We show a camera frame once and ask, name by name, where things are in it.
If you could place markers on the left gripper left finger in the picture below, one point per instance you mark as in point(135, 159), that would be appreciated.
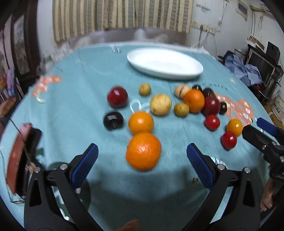
point(41, 211)

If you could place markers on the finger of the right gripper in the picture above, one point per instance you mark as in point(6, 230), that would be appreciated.
point(252, 135)
point(267, 126)

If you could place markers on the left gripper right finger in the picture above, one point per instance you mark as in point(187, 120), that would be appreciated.
point(241, 211)

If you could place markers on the small orange tomato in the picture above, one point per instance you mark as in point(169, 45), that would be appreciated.
point(235, 126)

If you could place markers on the red cherry tomato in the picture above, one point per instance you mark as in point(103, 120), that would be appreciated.
point(228, 140)

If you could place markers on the small black cherry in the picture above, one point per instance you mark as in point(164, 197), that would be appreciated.
point(223, 108)

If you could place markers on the small red tomato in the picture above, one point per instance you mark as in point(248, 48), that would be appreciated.
point(212, 122)

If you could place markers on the dark red apple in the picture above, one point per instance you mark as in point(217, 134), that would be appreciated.
point(211, 106)

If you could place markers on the small olive yellow fruit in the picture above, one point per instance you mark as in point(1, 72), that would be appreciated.
point(181, 109)

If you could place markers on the pale striped pepino melon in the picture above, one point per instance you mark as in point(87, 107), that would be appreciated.
point(181, 90)

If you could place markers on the large yellow potato fruit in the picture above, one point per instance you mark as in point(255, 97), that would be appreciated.
point(160, 104)

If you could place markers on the large front orange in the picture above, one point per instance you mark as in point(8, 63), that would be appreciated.
point(143, 151)

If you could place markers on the black plum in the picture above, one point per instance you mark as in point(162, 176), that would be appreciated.
point(113, 120)

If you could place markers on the medium orange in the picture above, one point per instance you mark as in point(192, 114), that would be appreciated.
point(141, 121)

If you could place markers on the dark red plum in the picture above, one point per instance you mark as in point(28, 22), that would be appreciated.
point(117, 97)

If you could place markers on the dark brown passion fruit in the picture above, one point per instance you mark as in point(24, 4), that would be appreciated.
point(208, 92)

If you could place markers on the person's right hand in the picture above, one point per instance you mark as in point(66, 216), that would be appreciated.
point(266, 200)

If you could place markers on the blue clothes pile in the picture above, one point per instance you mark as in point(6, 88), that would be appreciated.
point(248, 73)

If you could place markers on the red round object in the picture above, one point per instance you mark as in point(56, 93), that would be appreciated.
point(15, 156)

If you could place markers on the black speaker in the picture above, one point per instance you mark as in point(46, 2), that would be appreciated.
point(273, 51)

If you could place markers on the white oval plate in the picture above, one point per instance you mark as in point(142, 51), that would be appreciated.
point(165, 63)

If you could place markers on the teal printed tablecloth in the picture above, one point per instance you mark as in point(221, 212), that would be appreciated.
point(70, 116)

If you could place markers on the dark framed picture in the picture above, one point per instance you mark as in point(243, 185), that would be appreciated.
point(24, 43)

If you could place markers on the striped beige curtain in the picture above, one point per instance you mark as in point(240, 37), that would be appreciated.
point(78, 18)

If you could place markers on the wall power strip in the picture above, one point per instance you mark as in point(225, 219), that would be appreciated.
point(204, 27)

